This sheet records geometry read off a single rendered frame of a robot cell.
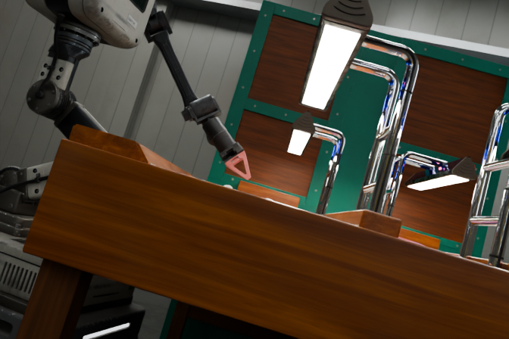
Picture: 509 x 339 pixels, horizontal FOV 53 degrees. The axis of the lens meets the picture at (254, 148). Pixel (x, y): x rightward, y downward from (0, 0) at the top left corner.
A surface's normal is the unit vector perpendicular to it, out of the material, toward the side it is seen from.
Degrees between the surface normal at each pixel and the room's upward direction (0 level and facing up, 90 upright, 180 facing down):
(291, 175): 90
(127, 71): 90
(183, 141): 90
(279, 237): 90
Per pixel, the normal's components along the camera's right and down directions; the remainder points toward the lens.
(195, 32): -0.22, -0.19
